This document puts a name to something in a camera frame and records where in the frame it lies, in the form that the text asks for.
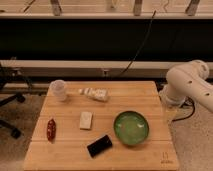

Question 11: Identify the white ceramic cup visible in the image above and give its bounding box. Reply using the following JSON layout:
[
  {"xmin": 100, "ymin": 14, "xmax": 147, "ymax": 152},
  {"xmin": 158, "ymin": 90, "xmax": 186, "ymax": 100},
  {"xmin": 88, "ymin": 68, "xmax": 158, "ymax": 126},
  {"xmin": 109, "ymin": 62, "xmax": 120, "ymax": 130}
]
[{"xmin": 49, "ymin": 80, "xmax": 67, "ymax": 101}]

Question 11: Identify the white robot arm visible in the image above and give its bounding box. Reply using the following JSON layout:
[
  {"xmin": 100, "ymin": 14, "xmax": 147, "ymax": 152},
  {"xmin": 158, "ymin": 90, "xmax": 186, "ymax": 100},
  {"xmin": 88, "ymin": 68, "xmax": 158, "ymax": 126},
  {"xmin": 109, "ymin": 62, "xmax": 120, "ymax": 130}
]
[{"xmin": 159, "ymin": 60, "xmax": 213, "ymax": 112}]

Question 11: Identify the white plastic bottle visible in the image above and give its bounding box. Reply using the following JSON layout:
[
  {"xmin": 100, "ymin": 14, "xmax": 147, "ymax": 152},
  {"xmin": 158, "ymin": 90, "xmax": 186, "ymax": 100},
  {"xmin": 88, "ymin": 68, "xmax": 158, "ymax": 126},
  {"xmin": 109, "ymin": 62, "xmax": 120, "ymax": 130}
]
[{"xmin": 79, "ymin": 88, "xmax": 108, "ymax": 102}]

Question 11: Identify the white rectangular block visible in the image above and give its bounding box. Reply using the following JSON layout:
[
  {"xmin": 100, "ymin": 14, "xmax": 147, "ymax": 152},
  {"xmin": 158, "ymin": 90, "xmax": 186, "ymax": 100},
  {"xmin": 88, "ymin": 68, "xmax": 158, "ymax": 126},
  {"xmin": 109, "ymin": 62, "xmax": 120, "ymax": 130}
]
[{"xmin": 79, "ymin": 112, "xmax": 93, "ymax": 130}]

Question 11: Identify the black rectangular phone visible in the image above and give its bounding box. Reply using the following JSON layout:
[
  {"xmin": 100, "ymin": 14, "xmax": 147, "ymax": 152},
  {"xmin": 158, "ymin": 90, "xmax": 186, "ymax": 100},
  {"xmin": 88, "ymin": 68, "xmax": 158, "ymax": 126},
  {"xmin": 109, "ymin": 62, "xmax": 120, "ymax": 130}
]
[{"xmin": 87, "ymin": 135, "xmax": 112, "ymax": 157}]

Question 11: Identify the red patterned oval object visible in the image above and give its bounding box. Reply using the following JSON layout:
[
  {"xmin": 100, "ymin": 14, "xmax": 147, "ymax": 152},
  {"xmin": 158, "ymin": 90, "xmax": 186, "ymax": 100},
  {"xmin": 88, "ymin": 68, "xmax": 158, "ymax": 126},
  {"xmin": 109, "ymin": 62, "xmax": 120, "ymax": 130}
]
[{"xmin": 47, "ymin": 119, "xmax": 56, "ymax": 141}]

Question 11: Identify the black office chair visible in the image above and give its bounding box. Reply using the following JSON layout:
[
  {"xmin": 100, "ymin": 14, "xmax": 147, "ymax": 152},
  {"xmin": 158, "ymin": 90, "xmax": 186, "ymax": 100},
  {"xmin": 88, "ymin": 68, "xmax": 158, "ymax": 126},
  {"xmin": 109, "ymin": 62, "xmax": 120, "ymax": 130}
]
[{"xmin": 0, "ymin": 64, "xmax": 25, "ymax": 139}]

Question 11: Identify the black hanging cable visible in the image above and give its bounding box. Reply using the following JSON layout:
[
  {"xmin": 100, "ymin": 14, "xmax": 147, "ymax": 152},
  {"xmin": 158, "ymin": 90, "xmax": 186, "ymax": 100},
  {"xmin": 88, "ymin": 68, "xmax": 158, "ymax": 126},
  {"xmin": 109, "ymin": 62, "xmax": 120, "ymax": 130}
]
[{"xmin": 117, "ymin": 9, "xmax": 157, "ymax": 78}]

